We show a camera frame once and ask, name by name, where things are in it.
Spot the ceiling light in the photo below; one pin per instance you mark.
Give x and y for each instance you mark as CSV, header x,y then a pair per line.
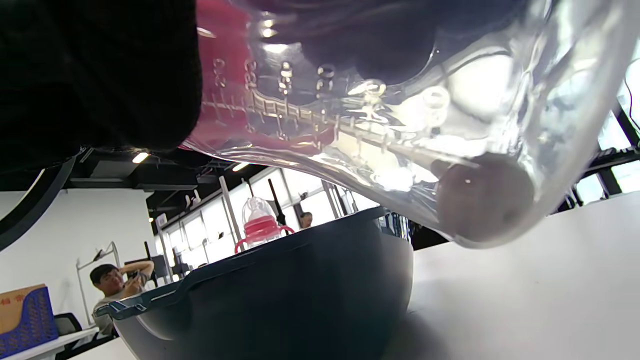
x,y
240,166
140,157

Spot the clear pink baby bottle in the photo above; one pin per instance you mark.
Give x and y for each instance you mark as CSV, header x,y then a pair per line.
x,y
400,125
260,230

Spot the teal plastic basin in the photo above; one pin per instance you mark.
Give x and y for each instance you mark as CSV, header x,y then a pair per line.
x,y
275,300

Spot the person's right hand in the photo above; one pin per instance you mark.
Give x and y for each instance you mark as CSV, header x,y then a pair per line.
x,y
90,75

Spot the blue plastic basket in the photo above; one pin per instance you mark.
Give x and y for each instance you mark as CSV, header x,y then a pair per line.
x,y
30,335

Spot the brown cardboard box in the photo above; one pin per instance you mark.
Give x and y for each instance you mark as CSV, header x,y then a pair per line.
x,y
15,310

